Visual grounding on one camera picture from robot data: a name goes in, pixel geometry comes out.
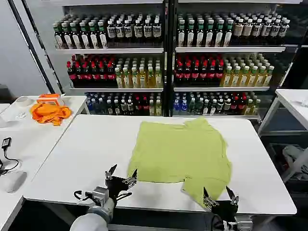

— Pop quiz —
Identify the white table with metal frame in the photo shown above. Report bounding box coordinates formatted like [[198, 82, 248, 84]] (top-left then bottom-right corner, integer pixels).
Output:
[[257, 89, 308, 184]]

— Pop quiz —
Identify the white tape roll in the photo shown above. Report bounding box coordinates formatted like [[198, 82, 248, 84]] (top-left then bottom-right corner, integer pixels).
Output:
[[15, 96, 33, 107]]

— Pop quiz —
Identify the shelf rack with bottles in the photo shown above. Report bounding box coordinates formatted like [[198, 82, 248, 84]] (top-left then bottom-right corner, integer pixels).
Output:
[[51, 0, 308, 120]]

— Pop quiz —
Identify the black adapter cable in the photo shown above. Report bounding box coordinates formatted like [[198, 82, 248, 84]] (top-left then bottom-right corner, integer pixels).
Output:
[[0, 148, 20, 176]]

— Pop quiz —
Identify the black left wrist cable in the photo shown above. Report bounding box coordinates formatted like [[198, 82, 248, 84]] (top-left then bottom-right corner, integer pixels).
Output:
[[73, 189, 133, 202]]

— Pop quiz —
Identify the black power adapter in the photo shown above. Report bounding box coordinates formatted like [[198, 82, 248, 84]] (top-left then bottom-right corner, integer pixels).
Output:
[[1, 137, 13, 150]]

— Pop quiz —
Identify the orange and white box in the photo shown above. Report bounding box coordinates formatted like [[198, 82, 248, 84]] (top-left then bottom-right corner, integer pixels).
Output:
[[37, 93, 66, 106]]

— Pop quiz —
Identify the grey cloth in bin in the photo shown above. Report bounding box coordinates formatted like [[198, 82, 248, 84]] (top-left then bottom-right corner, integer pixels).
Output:
[[282, 145, 307, 169]]

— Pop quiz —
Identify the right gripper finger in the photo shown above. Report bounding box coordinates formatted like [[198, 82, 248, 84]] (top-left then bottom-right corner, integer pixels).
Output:
[[225, 185, 240, 205], [203, 186, 220, 208]]

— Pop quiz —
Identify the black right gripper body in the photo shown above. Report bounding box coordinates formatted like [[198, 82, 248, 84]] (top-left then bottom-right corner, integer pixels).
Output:
[[210, 199, 239, 222]]

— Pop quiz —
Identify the black slanted pole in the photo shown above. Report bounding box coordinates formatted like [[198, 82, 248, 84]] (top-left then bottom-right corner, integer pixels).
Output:
[[8, 0, 56, 95], [21, 0, 65, 95]]

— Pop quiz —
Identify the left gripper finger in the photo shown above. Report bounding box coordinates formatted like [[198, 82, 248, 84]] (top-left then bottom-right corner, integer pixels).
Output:
[[104, 164, 118, 180], [122, 168, 138, 185]]

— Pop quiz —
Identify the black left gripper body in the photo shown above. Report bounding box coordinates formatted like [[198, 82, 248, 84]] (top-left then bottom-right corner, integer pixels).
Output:
[[105, 176, 132, 201]]

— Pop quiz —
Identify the orange cloth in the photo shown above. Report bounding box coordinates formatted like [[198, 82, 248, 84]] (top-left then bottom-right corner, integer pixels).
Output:
[[30, 102, 73, 127]]

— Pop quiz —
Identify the light green shirt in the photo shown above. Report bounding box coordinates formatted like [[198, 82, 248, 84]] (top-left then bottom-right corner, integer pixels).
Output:
[[127, 117, 233, 205]]

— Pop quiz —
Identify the grey computer mouse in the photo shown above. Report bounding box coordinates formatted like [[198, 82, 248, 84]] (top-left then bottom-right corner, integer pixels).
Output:
[[4, 171, 28, 194]]

